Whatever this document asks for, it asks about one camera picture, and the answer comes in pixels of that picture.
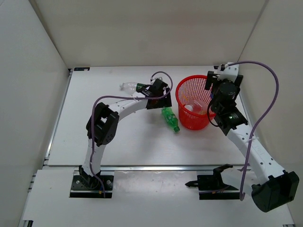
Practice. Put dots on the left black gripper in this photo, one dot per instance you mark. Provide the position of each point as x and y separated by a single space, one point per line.
165 102

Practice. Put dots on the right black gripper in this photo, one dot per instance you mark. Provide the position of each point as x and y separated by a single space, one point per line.
212 79

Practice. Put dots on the clear bottle green label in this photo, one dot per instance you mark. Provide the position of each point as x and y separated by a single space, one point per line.
131 87

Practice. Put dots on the clear bottle blue label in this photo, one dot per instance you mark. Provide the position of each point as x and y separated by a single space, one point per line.
197 106

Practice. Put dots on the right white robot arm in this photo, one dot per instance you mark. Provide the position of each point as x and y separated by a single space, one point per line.
269 184

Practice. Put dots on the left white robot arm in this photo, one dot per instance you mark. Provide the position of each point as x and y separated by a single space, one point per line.
102 125

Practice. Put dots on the red plastic mesh bin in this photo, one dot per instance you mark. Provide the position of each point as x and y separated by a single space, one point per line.
193 88

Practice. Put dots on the green plastic bottle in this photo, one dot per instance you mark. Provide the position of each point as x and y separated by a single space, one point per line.
170 119

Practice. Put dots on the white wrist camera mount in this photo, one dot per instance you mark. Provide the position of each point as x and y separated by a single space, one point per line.
227 71

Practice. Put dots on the aluminium table edge rail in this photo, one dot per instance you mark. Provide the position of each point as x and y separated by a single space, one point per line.
153 168

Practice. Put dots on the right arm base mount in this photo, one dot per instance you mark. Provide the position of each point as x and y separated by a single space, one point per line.
211 187

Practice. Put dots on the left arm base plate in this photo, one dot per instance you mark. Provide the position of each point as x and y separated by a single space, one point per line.
81 189

